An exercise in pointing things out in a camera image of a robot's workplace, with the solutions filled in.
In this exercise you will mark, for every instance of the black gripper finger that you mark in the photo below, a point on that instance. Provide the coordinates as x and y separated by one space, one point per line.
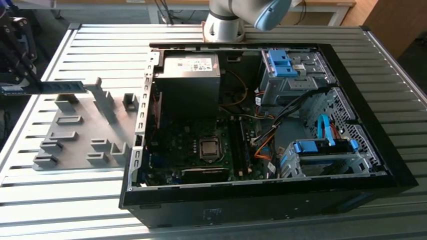
10 65
29 62

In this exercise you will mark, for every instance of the green RAM stick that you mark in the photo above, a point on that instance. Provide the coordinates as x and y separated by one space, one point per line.
63 87

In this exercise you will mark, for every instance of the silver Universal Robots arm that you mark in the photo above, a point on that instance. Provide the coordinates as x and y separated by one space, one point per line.
228 20

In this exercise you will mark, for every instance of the installed dark RAM stick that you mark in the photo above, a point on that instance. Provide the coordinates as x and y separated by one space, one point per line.
246 145

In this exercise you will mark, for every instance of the grey parts rack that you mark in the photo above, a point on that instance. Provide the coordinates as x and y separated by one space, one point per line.
87 117

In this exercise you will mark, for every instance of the grey power supply unit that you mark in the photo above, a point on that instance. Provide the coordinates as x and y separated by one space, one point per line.
188 85

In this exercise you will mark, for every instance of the green motherboard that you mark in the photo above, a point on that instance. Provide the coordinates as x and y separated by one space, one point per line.
181 147

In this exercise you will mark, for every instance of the metal CPU socket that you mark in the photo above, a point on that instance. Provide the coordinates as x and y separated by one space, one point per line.
201 150

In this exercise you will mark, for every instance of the silver CPU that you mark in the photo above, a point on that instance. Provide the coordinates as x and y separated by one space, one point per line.
210 147

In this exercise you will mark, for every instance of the black graphics card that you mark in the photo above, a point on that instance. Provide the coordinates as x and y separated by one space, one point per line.
205 173

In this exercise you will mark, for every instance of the tall blue disk carrier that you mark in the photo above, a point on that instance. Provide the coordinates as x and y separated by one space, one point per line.
282 62

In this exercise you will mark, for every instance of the silver disk bay cage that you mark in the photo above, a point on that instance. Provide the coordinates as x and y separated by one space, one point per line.
284 87

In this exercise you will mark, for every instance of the black open PC case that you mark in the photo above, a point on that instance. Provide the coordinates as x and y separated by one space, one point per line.
234 207

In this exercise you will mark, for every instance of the wooden desk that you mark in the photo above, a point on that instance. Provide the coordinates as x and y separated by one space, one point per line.
321 7

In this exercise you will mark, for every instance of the wide blue disk carrier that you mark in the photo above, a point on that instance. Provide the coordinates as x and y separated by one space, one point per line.
310 147

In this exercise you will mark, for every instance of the silver disk bay with disk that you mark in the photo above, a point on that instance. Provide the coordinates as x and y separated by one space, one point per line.
334 160

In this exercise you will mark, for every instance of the small blue latch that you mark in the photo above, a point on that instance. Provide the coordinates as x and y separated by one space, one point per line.
354 145

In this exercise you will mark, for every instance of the brown wooden cabinet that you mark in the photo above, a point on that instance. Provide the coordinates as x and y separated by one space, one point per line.
394 22

